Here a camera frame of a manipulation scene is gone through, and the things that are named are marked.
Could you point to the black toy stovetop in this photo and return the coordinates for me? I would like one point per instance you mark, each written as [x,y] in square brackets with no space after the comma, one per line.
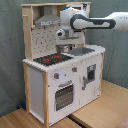
[52,59]

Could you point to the right red oven knob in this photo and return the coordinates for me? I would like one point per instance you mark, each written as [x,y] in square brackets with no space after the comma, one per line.
[74,69]

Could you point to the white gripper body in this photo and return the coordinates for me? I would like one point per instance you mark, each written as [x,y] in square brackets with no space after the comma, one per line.
[63,37]

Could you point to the grey range hood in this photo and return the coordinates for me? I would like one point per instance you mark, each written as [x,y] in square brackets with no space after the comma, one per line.
[49,17]

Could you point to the grey toy sink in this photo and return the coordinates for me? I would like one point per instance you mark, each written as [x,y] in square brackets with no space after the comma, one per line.
[80,51]

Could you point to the toy dishwasher door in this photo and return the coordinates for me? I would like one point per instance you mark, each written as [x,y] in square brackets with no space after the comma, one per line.
[88,75]

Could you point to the small metal pot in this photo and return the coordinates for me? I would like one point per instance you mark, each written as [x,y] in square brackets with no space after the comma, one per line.
[64,48]

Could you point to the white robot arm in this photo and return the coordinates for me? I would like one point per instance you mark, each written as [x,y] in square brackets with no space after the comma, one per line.
[74,22]

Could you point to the wooden toy kitchen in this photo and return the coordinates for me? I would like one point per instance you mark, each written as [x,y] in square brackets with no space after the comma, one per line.
[40,84]

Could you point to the left red oven knob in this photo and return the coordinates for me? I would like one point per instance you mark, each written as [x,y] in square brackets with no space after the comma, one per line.
[56,75]

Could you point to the red oven knob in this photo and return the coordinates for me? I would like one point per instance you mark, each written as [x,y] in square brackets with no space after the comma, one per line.
[56,75]
[74,69]

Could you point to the toy oven door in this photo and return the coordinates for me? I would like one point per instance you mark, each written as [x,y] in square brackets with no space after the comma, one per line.
[64,97]

